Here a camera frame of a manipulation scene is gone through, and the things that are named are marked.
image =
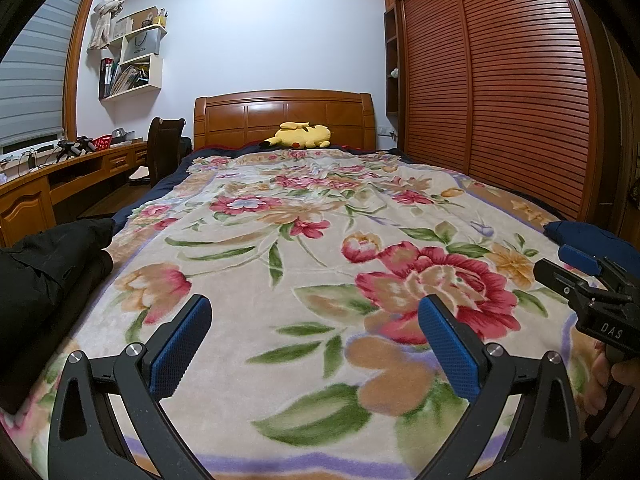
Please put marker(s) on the dark folded clothes pile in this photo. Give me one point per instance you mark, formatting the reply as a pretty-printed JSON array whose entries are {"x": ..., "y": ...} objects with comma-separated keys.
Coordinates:
[{"x": 30, "y": 340}]

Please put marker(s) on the floral blanket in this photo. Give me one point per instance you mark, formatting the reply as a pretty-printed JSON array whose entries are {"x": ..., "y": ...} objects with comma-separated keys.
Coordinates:
[{"x": 300, "y": 235}]

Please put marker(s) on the silver desk item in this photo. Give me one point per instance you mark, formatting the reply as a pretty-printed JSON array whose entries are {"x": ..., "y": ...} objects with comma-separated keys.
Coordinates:
[{"x": 123, "y": 134}]

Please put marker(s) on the red basket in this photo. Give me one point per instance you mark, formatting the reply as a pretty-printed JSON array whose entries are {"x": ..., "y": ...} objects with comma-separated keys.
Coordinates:
[{"x": 101, "y": 142}]

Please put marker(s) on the grey paper bag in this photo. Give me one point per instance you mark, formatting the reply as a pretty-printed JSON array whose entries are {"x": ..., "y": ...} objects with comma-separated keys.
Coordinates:
[{"x": 141, "y": 43}]

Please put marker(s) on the hanging beige cloth figure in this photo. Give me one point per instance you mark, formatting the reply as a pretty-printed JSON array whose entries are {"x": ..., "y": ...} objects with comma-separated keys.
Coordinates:
[{"x": 104, "y": 20}]

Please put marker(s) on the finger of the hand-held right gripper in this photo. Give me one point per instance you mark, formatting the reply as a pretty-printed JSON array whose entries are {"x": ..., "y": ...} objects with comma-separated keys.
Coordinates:
[
  {"x": 580, "y": 256},
  {"x": 560, "y": 280}
]

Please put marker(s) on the black tripod device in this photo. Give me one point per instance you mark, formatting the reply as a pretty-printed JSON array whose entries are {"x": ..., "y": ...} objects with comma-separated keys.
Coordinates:
[{"x": 72, "y": 147}]

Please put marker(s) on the yellow plush toy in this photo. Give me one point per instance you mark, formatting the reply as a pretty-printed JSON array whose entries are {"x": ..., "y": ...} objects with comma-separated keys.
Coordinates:
[{"x": 300, "y": 135}]

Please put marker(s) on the row of books and folders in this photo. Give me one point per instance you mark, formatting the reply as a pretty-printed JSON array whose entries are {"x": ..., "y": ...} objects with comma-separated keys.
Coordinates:
[{"x": 120, "y": 77}]

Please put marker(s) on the wooden louvred wardrobe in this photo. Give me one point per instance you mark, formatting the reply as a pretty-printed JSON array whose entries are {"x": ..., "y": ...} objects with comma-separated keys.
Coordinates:
[{"x": 515, "y": 85}]

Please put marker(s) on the dark desk chair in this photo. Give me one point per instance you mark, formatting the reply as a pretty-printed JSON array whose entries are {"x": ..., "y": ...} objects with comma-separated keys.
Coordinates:
[{"x": 160, "y": 150}]

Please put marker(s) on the white wall shelf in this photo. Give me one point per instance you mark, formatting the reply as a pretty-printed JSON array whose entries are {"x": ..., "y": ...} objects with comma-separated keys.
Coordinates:
[{"x": 156, "y": 67}]

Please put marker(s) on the wooden window frame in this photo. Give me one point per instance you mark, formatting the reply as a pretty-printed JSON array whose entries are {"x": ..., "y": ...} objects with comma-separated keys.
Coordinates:
[{"x": 75, "y": 60}]

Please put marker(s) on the wooden bed headboard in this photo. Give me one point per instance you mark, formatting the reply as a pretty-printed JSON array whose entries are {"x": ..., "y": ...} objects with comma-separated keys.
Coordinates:
[{"x": 285, "y": 112}]

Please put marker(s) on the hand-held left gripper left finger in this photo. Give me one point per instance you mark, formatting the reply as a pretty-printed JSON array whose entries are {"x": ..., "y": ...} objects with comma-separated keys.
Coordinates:
[{"x": 180, "y": 342}]

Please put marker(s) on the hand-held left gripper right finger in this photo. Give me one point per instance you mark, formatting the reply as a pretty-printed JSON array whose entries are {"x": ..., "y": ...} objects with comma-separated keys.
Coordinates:
[{"x": 447, "y": 350}]

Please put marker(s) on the wooden desk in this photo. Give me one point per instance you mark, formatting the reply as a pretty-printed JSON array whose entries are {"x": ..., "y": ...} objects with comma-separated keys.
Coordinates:
[{"x": 25, "y": 215}]

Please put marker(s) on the person's right hand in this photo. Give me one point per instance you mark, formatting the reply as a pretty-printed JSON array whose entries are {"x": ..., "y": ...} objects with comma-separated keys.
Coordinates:
[{"x": 595, "y": 380}]

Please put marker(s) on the grey window blind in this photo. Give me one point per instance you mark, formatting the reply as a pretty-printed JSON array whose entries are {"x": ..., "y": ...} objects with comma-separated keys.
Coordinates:
[{"x": 35, "y": 70}]

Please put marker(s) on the dark blue cloth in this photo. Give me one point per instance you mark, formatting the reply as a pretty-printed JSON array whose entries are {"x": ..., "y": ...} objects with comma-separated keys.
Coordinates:
[{"x": 580, "y": 234}]

